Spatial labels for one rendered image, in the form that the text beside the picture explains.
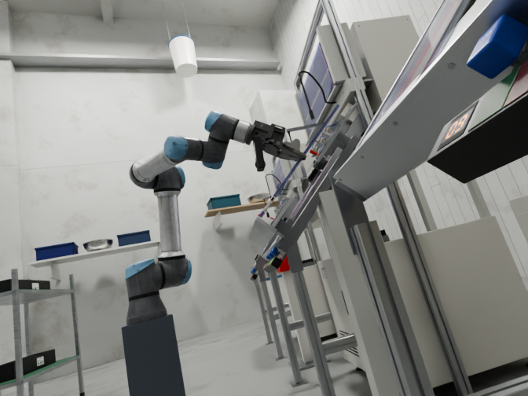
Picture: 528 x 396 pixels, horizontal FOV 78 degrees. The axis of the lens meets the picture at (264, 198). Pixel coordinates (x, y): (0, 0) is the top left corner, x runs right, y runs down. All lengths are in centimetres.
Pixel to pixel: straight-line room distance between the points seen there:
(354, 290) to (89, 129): 616
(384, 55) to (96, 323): 532
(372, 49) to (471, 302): 124
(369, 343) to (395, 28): 152
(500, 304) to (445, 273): 25
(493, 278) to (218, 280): 489
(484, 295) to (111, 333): 519
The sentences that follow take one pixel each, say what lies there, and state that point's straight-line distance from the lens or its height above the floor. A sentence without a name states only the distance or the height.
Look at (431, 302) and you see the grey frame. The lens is 148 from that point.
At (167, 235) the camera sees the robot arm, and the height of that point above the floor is 87.
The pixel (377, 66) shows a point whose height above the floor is 144.
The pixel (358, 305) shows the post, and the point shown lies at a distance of 106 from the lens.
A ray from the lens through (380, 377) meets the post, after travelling 111.
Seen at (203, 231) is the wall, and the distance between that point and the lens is 610.
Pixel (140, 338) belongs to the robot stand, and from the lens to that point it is 135.
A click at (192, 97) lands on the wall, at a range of 723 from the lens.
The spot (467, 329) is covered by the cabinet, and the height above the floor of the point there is 22.
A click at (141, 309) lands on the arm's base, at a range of 137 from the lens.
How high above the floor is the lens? 58
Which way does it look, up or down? 14 degrees up
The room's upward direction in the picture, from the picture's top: 14 degrees counter-clockwise
